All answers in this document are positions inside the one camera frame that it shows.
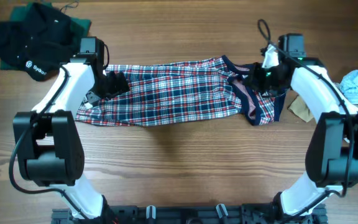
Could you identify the cream and tan garment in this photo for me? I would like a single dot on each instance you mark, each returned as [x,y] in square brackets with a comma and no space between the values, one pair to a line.
[299,108]

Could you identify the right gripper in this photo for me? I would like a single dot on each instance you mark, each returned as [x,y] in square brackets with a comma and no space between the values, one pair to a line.
[262,78]

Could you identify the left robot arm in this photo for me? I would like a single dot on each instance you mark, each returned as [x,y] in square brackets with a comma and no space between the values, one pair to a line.
[48,155]

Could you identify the black polo shirt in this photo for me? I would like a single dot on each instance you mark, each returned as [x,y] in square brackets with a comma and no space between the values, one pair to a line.
[39,43]

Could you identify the plaid navy red shirt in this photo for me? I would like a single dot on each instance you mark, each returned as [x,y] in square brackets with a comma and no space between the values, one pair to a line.
[181,92]

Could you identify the green cloth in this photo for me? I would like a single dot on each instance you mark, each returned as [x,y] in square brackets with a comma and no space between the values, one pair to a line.
[80,27]

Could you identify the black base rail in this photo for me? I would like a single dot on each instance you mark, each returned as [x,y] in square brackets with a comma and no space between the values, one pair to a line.
[245,213]

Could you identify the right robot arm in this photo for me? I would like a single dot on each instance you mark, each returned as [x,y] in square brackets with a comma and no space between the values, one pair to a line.
[331,162]

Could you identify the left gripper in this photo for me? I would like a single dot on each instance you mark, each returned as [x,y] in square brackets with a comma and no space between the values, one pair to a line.
[117,88]

